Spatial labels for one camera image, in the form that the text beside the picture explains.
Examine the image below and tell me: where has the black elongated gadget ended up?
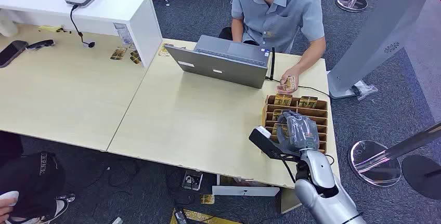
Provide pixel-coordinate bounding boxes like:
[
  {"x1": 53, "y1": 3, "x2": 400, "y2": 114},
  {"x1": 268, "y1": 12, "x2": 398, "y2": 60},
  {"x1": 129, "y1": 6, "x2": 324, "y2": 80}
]
[{"x1": 26, "y1": 39, "x2": 56, "y2": 51}]

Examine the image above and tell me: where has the black cable with plug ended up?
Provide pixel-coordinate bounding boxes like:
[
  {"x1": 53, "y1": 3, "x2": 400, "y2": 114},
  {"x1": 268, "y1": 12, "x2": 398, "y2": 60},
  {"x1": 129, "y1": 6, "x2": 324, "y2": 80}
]
[{"x1": 70, "y1": 4, "x2": 96, "y2": 48}]

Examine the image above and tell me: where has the white desk shelf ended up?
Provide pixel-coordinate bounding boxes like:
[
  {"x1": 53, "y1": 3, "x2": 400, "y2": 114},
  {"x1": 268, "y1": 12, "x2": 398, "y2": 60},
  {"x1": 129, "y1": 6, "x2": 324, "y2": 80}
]
[{"x1": 0, "y1": 0, "x2": 163, "y2": 69}]

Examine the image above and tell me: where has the black antenna stick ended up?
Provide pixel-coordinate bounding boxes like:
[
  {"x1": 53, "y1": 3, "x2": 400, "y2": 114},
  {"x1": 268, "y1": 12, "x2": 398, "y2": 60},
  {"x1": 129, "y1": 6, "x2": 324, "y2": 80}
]
[{"x1": 268, "y1": 47, "x2": 276, "y2": 81}]

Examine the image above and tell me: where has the person's hand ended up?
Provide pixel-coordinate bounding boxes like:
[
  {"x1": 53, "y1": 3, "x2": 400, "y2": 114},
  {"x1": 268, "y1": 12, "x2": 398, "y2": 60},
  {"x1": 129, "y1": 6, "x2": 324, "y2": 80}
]
[{"x1": 0, "y1": 196, "x2": 18, "y2": 220}]

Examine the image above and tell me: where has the silver kiosk stand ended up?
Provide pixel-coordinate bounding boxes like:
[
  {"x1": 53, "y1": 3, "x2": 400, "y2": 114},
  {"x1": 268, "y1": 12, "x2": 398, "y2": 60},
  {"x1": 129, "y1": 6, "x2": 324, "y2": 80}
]
[{"x1": 327, "y1": 0, "x2": 441, "y2": 99}]

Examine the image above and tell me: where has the thin black cable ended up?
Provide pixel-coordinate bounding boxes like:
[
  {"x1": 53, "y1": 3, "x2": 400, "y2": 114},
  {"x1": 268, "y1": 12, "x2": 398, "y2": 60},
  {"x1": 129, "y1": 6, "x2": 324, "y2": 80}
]
[{"x1": 264, "y1": 76, "x2": 331, "y2": 98}]

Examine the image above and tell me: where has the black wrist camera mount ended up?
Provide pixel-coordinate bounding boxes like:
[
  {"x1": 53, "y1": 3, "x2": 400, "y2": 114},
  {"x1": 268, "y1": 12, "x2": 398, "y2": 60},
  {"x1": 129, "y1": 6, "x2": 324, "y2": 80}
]
[{"x1": 249, "y1": 126, "x2": 301, "y2": 163}]

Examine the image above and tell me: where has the yellow sticky note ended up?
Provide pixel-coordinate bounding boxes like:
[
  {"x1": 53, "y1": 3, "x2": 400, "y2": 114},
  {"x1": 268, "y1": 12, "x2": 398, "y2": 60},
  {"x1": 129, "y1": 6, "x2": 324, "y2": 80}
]
[{"x1": 37, "y1": 25, "x2": 65, "y2": 33}]

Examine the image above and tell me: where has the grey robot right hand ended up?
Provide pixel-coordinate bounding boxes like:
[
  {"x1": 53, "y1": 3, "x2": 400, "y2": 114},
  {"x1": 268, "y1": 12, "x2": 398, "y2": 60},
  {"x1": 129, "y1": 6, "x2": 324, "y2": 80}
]
[{"x1": 276, "y1": 111, "x2": 320, "y2": 153}]

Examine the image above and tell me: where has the wooden slotted card tray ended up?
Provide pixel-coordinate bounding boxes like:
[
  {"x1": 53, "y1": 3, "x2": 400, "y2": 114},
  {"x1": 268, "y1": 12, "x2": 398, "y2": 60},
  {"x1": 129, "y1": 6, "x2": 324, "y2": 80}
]
[{"x1": 262, "y1": 94, "x2": 329, "y2": 154}]

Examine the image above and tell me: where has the black smartphone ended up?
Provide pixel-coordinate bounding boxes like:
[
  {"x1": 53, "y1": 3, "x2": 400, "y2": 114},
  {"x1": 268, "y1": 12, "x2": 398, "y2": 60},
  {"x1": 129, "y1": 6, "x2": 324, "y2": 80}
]
[{"x1": 0, "y1": 40, "x2": 29, "y2": 69}]

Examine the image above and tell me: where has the paper label sticker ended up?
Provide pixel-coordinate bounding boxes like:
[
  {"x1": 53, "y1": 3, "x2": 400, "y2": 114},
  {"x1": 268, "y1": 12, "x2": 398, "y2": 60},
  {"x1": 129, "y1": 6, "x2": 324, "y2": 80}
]
[{"x1": 113, "y1": 22, "x2": 134, "y2": 46}]

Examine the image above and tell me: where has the grey laptop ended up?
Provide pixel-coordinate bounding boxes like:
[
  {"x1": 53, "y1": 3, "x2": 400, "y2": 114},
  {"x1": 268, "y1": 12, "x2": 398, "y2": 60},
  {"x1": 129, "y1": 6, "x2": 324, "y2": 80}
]
[{"x1": 164, "y1": 34, "x2": 271, "y2": 89}]

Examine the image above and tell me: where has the black round base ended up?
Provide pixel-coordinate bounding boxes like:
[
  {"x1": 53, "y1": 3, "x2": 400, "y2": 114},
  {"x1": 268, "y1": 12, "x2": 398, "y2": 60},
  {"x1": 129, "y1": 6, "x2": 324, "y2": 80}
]
[{"x1": 401, "y1": 155, "x2": 441, "y2": 201}]

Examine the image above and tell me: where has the crumpled clear plastic bag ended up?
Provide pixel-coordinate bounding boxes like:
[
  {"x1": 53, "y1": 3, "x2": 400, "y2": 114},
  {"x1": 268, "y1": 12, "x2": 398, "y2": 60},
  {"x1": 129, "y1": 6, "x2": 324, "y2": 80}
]
[{"x1": 351, "y1": 80, "x2": 379, "y2": 101}]

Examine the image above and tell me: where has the gold flat package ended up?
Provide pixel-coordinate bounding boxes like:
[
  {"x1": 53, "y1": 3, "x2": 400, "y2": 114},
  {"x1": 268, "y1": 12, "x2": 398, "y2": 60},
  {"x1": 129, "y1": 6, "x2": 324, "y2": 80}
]
[{"x1": 170, "y1": 208, "x2": 242, "y2": 224}]

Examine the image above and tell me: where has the white handheld device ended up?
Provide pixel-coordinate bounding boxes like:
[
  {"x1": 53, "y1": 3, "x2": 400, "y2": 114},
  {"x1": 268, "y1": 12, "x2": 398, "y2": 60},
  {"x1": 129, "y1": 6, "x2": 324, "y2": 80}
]
[{"x1": 0, "y1": 190, "x2": 20, "y2": 206}]

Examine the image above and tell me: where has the person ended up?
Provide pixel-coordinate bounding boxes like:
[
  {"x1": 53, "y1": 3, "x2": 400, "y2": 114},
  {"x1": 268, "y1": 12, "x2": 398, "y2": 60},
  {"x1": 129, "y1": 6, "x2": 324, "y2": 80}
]
[
  {"x1": 218, "y1": 0, "x2": 327, "y2": 95},
  {"x1": 0, "y1": 131, "x2": 76, "y2": 224}
]

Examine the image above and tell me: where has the person's left hand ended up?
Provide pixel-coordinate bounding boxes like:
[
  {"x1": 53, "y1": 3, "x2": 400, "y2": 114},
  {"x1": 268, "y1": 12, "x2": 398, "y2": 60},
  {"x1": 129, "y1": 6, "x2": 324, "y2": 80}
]
[{"x1": 276, "y1": 68, "x2": 301, "y2": 95}]

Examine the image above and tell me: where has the black power adapter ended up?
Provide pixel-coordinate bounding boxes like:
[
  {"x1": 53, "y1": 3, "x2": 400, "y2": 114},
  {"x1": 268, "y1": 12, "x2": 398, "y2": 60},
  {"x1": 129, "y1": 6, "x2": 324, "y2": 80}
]
[{"x1": 173, "y1": 208, "x2": 189, "y2": 224}]

